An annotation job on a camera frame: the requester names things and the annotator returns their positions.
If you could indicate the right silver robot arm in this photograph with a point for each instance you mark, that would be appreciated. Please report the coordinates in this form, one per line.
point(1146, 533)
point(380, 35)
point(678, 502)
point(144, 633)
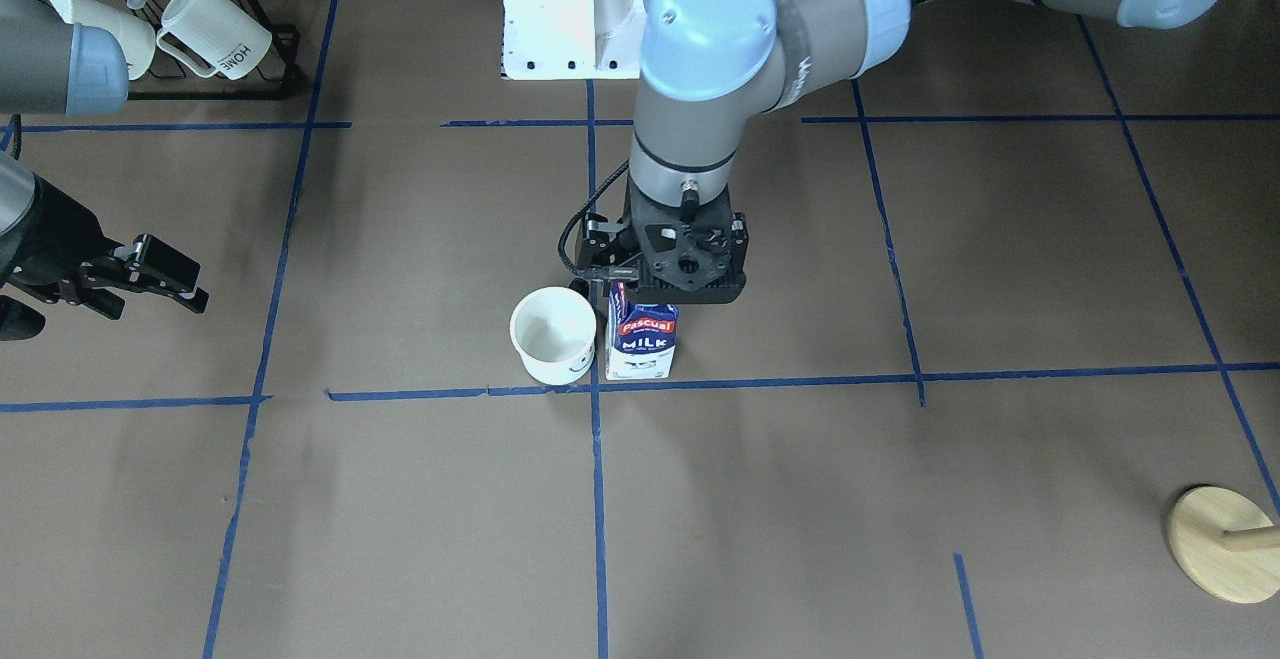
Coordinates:
point(52, 68)

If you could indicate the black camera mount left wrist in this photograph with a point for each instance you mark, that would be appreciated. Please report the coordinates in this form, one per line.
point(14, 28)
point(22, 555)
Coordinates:
point(682, 263)

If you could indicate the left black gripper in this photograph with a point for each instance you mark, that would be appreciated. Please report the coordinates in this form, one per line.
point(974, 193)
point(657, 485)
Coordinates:
point(601, 230)

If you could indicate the white ribbed HOME mug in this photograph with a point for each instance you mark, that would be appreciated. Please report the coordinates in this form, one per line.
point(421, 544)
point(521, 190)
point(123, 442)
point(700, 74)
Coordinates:
point(212, 38)

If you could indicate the white pedestal post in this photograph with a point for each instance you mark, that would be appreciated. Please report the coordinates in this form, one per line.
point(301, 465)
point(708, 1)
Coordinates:
point(555, 40)

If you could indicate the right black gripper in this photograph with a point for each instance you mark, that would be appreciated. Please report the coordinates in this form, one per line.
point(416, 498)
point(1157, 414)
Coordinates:
point(58, 239)

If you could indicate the white smiley face mug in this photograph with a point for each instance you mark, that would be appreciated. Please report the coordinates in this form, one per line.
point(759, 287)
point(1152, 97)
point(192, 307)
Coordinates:
point(553, 330)

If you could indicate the blue white milk carton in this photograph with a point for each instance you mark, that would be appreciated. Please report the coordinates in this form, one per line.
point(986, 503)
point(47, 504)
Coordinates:
point(641, 338)

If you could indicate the wooden mug tree stand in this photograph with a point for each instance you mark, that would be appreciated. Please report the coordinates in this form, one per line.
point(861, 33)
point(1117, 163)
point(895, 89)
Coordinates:
point(1224, 544)

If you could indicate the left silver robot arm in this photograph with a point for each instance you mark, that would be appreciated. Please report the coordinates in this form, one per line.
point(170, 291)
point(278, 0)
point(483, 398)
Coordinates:
point(706, 68)

